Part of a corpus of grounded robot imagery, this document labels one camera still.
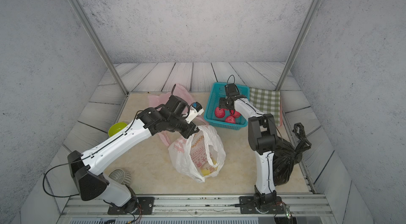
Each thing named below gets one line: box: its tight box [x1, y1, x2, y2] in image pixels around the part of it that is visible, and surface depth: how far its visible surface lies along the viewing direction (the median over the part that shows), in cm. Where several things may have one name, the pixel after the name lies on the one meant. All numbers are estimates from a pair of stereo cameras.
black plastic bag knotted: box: [272, 122, 312, 186], surface depth 71 cm
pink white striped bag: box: [168, 125, 226, 183], surface depth 73 cm
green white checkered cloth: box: [249, 87, 281, 127], surface depth 119 cm
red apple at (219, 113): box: [214, 106, 226, 119], surface depth 104 cm
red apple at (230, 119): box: [225, 115, 236, 124], surface depth 100 cm
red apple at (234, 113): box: [230, 109, 242, 119], surface depth 76 cm
